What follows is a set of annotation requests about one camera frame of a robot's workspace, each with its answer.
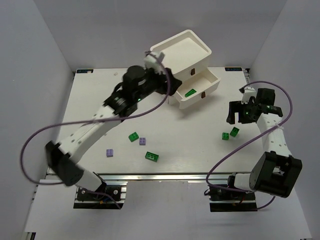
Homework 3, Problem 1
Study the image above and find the green square lego brick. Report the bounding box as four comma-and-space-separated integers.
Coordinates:
128, 132, 140, 142

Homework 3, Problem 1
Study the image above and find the purple lego brick centre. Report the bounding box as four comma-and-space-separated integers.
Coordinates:
139, 137, 146, 146

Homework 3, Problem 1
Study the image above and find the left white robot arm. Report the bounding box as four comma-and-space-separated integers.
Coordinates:
45, 65, 182, 194

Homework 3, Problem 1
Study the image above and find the white three-drawer cabinet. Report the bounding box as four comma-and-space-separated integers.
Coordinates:
149, 29, 213, 106

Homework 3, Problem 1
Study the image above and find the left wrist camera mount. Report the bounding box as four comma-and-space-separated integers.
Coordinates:
143, 51, 165, 74

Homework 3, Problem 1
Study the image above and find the blue label sticker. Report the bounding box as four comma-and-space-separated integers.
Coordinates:
75, 69, 94, 74
224, 67, 243, 72

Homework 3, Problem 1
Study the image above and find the green lego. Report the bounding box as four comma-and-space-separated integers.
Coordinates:
184, 88, 197, 98

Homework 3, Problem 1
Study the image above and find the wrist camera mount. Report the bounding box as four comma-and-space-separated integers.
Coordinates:
143, 51, 165, 74
239, 86, 257, 104

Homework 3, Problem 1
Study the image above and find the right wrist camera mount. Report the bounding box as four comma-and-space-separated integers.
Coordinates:
239, 86, 257, 104

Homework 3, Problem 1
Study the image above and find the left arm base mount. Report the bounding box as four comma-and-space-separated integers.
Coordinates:
73, 180, 128, 210

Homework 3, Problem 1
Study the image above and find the long green lego brick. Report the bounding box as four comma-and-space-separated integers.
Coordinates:
145, 151, 159, 162

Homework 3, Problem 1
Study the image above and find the purple lego brick left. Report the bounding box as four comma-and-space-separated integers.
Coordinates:
106, 148, 114, 158

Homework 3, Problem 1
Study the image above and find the blue label sticker right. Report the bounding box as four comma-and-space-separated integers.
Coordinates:
224, 67, 243, 72

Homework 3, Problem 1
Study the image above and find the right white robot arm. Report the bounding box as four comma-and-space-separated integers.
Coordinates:
226, 86, 303, 198

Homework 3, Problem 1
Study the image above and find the aluminium rail frame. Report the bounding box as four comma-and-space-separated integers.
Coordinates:
23, 67, 285, 240

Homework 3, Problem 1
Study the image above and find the purple lego brick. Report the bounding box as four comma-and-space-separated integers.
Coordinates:
106, 148, 114, 158
139, 137, 146, 146

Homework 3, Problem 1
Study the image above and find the blue label sticker left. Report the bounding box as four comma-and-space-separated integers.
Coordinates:
75, 69, 94, 74

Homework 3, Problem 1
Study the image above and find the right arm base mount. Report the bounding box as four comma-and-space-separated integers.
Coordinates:
203, 174, 258, 213

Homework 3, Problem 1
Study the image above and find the white drawer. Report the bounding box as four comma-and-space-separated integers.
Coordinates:
173, 68, 221, 109

